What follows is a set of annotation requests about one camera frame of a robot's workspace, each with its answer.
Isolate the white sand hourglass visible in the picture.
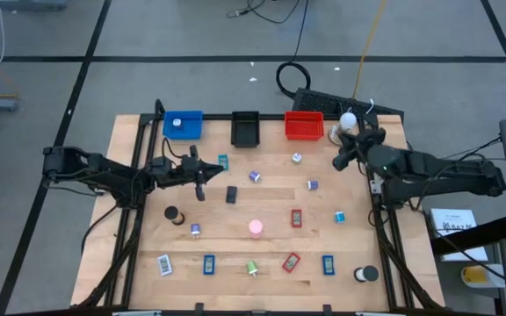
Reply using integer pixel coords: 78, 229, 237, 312
353, 264, 380, 284

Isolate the black plastic basket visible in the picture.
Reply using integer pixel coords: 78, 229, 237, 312
230, 111, 261, 148

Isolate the red plastic basket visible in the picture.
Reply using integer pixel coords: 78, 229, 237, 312
284, 111, 325, 141

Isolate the pink hourglass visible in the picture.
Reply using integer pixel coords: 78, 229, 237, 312
248, 219, 264, 240

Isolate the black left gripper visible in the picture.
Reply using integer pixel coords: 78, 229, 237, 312
164, 145, 226, 202

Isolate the black aluminium table frame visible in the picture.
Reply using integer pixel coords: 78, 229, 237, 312
76, 98, 445, 316

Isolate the blue plastic basket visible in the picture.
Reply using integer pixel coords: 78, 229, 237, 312
162, 110, 205, 141

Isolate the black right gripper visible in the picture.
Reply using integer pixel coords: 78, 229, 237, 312
332, 127, 388, 173

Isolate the grey metal bracket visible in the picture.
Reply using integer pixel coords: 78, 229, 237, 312
369, 173, 386, 194

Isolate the white printed booklet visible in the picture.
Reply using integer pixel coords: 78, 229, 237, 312
429, 208, 490, 263

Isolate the orange sand hourglass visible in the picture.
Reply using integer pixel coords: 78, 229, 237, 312
163, 205, 186, 226

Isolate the black coiled floor cable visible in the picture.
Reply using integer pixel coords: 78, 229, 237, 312
226, 0, 314, 100

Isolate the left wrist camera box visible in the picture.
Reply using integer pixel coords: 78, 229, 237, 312
149, 155, 174, 172

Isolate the white bulb table lamp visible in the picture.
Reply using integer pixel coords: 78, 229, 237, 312
328, 111, 358, 147

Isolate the small white digital display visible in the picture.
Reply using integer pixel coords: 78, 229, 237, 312
156, 254, 174, 277

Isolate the yellow hanging cable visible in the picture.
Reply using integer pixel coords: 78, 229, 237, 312
351, 0, 388, 100

